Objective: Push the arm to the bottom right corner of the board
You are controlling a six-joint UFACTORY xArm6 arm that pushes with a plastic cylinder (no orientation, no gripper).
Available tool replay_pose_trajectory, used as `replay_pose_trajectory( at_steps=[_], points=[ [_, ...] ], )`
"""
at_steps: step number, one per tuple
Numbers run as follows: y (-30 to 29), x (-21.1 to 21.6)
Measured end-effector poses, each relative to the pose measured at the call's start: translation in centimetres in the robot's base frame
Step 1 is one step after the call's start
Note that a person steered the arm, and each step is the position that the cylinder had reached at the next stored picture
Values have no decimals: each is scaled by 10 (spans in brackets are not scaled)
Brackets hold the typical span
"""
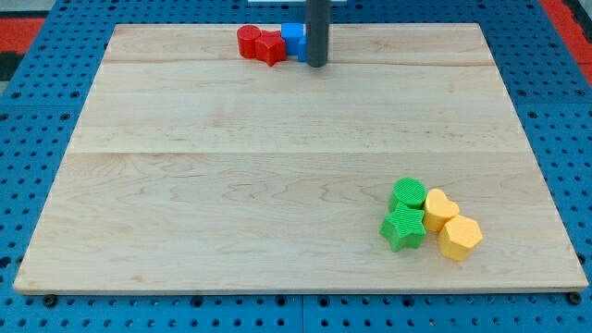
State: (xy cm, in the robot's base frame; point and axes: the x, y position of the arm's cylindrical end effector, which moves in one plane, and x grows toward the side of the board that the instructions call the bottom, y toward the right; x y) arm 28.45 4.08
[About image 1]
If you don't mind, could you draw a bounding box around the light wooden board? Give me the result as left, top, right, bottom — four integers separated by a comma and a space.
14, 23, 588, 295

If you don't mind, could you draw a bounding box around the green cylinder block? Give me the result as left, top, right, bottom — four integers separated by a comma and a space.
388, 178, 427, 212

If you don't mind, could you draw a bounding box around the red star block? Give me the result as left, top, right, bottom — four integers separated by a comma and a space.
254, 31, 288, 67

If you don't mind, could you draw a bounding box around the green star block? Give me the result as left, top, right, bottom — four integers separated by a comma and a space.
379, 203, 426, 252

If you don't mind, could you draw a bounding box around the blue block behind rod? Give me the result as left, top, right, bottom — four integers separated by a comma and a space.
297, 36, 307, 63

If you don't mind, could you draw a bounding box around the blue cube block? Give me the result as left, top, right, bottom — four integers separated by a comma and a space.
281, 23, 305, 56

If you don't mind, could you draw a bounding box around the red cylinder block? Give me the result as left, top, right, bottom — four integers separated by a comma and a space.
236, 24, 261, 58

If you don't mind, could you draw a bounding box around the yellow heart block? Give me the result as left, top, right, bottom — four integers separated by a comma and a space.
423, 189, 460, 232

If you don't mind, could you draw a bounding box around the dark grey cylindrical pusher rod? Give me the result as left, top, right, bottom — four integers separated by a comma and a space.
305, 0, 331, 68

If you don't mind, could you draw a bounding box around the yellow hexagon block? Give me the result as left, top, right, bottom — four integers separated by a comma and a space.
438, 215, 483, 262

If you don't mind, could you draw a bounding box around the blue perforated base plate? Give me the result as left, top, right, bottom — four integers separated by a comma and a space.
1, 0, 591, 332

